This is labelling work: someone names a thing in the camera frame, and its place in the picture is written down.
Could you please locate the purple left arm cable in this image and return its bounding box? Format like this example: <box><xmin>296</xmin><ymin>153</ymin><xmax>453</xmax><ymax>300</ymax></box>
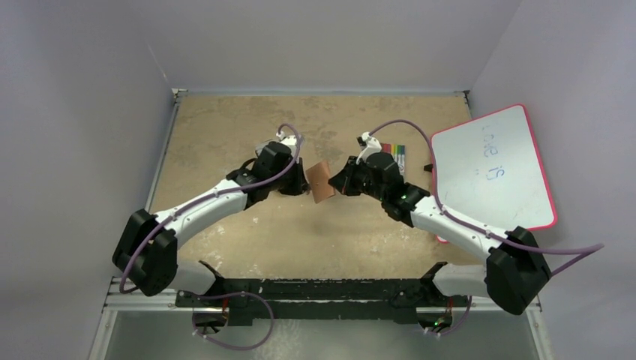
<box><xmin>118</xmin><ymin>123</ymin><xmax>304</xmax><ymax>295</ymax></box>

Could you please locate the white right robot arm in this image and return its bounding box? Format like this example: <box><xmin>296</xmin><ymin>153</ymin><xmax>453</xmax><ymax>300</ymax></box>
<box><xmin>328</xmin><ymin>152</ymin><xmax>552</xmax><ymax>315</ymax></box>

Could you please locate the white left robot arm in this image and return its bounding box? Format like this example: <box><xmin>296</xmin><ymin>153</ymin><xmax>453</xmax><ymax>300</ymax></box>
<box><xmin>112</xmin><ymin>136</ymin><xmax>308</xmax><ymax>307</ymax></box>

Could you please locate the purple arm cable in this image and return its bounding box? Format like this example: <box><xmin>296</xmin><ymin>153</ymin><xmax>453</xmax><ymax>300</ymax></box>
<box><xmin>368</xmin><ymin>118</ymin><xmax>605</xmax><ymax>278</ymax></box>
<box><xmin>118</xmin><ymin>123</ymin><xmax>304</xmax><ymax>295</ymax></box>

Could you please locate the pink leather card holder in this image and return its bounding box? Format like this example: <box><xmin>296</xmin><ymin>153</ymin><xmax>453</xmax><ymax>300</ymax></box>
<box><xmin>305</xmin><ymin>160</ymin><xmax>336</xmax><ymax>203</ymax></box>

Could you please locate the pink framed whiteboard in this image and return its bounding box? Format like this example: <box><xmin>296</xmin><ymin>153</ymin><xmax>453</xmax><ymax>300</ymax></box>
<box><xmin>431</xmin><ymin>103</ymin><xmax>558</xmax><ymax>230</ymax></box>

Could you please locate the pack of coloured markers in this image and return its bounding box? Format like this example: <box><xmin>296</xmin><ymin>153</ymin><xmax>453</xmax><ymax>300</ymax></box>
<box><xmin>381</xmin><ymin>142</ymin><xmax>406</xmax><ymax>176</ymax></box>

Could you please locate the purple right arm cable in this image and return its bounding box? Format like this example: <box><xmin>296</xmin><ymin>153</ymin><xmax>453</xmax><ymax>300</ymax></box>
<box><xmin>368</xmin><ymin>118</ymin><xmax>605</xmax><ymax>278</ymax></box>

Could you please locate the aluminium frame rail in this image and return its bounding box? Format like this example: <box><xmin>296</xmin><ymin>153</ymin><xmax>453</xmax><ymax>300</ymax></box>
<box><xmin>104</xmin><ymin>277</ymin><xmax>543</xmax><ymax>313</ymax></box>

